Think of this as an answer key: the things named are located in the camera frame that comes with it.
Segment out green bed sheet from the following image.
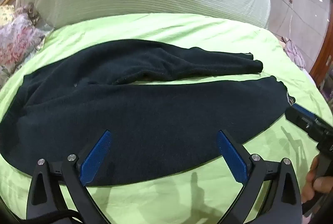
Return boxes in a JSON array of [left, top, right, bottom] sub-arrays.
[[0, 13, 329, 224]]

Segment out white cable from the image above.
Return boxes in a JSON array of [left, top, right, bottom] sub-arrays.
[[275, 2, 295, 40]]

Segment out yellow floral pillow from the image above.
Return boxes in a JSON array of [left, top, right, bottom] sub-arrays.
[[0, 5, 16, 26]]

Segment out black fleece pants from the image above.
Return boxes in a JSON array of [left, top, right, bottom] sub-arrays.
[[0, 40, 296, 186]]

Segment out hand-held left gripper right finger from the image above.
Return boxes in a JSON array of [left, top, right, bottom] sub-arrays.
[[216, 129, 303, 224]]

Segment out wooden furniture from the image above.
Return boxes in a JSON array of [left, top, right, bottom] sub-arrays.
[[309, 5, 333, 101]]

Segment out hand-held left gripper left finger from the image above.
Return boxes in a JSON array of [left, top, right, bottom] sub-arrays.
[[26, 130, 113, 224]]

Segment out pink floral pillow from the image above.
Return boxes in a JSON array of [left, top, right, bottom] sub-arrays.
[[0, 4, 55, 76]]

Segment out floral cloth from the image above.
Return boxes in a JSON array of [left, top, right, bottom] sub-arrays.
[[282, 36, 307, 74]]

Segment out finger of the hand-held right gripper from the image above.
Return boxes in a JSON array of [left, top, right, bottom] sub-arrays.
[[285, 104, 316, 133]]

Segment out person's right hand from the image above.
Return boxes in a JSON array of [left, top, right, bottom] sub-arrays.
[[301, 155, 333, 205]]

